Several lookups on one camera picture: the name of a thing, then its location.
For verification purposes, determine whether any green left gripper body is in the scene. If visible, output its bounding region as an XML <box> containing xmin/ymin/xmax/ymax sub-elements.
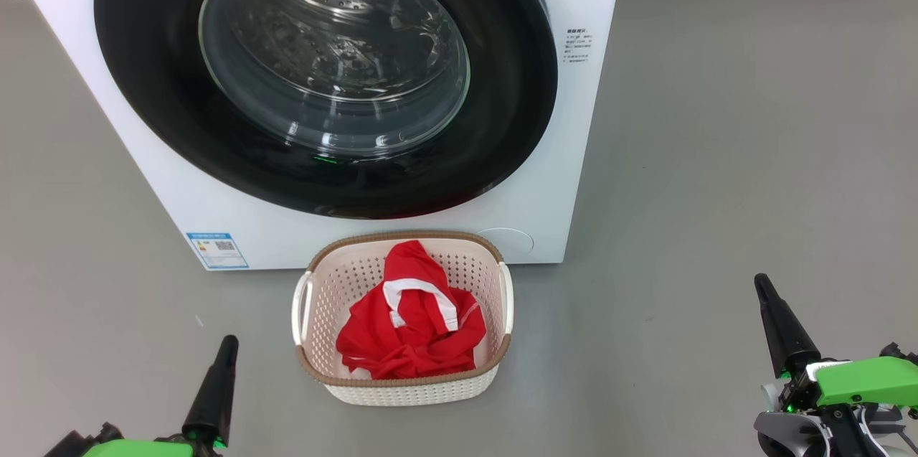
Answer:
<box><xmin>81</xmin><ymin>432</ymin><xmax>223</xmax><ymax>457</ymax></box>

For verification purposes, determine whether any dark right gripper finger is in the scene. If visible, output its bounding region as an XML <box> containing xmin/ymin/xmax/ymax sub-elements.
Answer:
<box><xmin>754</xmin><ymin>273</ymin><xmax>822</xmax><ymax>379</ymax></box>

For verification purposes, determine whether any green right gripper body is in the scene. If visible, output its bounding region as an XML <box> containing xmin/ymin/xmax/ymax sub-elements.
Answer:
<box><xmin>778</xmin><ymin>355</ymin><xmax>918</xmax><ymax>416</ymax></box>

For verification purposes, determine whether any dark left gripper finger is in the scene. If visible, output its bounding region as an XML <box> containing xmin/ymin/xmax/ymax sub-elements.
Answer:
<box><xmin>181</xmin><ymin>334</ymin><xmax>240</xmax><ymax>447</ymax></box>

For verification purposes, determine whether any red garment with white trim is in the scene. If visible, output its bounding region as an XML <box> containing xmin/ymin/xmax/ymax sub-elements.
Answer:
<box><xmin>335</xmin><ymin>240</ymin><xmax>488</xmax><ymax>380</ymax></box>

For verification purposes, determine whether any round black washing machine door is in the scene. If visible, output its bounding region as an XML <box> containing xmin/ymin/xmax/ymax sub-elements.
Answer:
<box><xmin>93</xmin><ymin>0</ymin><xmax>559</xmax><ymax>220</ymax></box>

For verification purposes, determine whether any white front-load washing machine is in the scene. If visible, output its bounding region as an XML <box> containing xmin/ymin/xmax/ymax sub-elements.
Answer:
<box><xmin>0</xmin><ymin>0</ymin><xmax>628</xmax><ymax>271</ymax></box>

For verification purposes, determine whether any cream laundry basket brown rim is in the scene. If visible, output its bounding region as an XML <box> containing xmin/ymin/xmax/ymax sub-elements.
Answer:
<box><xmin>290</xmin><ymin>230</ymin><xmax>515</xmax><ymax>407</ymax></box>

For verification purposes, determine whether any blue energy label sticker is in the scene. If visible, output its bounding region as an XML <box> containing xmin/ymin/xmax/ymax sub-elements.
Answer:
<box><xmin>185</xmin><ymin>231</ymin><xmax>250</xmax><ymax>270</ymax></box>

